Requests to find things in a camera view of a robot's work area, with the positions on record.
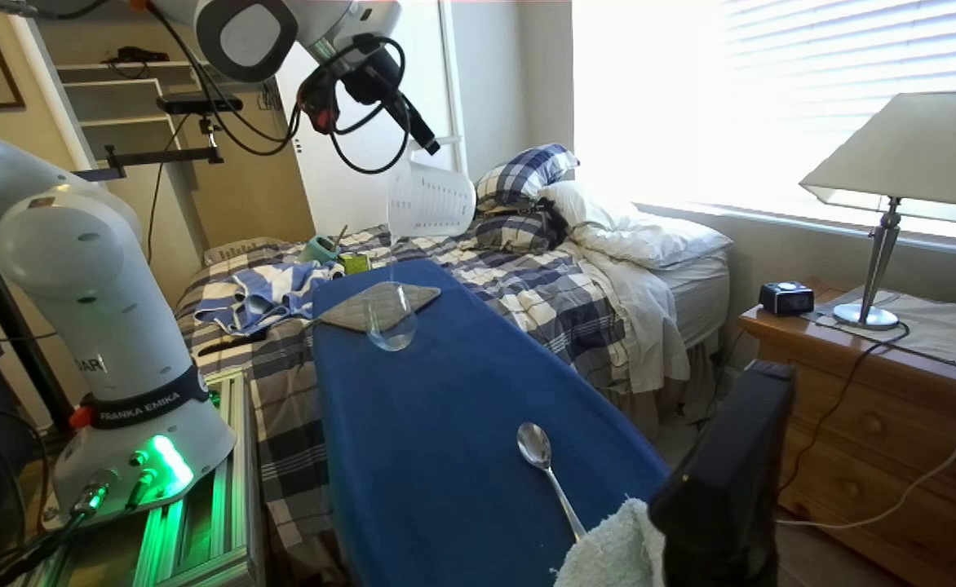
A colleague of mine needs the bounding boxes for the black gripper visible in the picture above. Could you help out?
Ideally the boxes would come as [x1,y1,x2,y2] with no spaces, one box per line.
[357,45,444,160]

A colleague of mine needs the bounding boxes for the clear glass cup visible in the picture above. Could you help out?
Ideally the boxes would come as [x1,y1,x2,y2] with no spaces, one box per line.
[364,276,419,354]

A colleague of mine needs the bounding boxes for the plaid pillow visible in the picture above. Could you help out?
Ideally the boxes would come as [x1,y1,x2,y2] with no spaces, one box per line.
[472,141,584,218]

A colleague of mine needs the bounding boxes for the beige quilted pot holder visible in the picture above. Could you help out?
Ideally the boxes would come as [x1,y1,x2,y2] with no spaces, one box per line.
[317,276,444,337]

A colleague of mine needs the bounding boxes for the blue cloth garment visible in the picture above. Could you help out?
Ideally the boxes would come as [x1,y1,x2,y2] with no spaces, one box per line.
[193,256,333,337]

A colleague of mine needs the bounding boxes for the white bed sheet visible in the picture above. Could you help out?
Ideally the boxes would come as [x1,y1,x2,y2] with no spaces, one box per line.
[544,175,698,399]

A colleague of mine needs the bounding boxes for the white pillow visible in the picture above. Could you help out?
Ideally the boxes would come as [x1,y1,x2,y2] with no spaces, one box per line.
[574,207,734,273]

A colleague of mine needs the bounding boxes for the plaid bed blanket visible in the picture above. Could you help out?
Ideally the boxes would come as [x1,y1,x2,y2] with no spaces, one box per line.
[175,207,739,573]

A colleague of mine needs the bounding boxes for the metal spoon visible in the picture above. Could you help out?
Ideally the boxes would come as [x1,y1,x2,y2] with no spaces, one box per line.
[511,419,591,540]

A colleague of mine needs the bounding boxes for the blue ironing board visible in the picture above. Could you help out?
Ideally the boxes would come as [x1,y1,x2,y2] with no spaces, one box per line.
[308,256,669,587]

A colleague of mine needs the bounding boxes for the white window blinds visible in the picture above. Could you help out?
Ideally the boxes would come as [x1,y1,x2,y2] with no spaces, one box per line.
[572,0,956,248]

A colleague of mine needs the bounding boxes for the small black alarm clock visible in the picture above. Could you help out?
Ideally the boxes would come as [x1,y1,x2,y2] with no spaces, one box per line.
[758,276,816,318]

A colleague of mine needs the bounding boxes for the black upright block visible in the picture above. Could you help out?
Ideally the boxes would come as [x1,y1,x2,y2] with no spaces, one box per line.
[647,360,796,587]

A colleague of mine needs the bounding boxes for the white towel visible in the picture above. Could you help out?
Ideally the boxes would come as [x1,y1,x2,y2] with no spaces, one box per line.
[551,494,669,587]

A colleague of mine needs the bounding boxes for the black stand pole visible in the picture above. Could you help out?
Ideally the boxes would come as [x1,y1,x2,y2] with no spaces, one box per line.
[0,232,77,438]

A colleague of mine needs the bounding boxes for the table lamp with cream shade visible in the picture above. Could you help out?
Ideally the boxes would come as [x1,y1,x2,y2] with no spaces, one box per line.
[799,88,956,332]

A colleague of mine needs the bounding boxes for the wooden nightstand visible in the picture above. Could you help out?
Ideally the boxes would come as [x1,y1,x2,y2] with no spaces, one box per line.
[737,287,956,587]

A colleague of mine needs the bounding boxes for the pale nightstand mat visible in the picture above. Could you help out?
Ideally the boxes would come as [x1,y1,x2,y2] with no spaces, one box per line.
[813,287,956,378]

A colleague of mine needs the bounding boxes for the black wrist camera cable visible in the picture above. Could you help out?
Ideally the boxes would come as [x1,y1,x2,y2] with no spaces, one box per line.
[292,34,413,180]

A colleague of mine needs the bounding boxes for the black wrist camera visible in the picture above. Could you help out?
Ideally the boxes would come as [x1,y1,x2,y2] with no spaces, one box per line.
[295,65,344,137]

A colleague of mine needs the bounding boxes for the black bar camera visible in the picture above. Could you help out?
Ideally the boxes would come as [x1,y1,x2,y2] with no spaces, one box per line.
[156,92,248,116]

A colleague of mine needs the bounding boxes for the white wall shelf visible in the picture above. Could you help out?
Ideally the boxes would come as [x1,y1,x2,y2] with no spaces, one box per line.
[56,55,281,130]

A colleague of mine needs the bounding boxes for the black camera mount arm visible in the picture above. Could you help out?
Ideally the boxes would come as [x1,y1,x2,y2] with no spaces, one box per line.
[76,111,229,181]

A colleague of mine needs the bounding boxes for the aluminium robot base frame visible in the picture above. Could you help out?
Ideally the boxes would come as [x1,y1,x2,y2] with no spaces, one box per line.
[15,369,261,587]

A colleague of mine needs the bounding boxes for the black lamp cord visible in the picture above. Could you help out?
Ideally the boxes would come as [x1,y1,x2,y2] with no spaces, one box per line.
[772,322,913,502]

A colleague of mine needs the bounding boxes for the white power cord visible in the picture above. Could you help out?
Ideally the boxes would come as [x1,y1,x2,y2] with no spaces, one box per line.
[772,393,956,536]

